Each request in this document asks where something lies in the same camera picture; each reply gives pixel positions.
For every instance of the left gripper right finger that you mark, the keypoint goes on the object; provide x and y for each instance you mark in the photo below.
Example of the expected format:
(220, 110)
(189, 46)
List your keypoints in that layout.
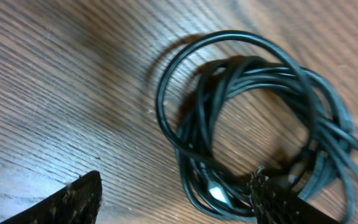
(274, 205)

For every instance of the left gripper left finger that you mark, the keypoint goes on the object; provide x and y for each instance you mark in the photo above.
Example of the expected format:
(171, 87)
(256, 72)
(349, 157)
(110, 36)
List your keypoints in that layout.
(77, 203)

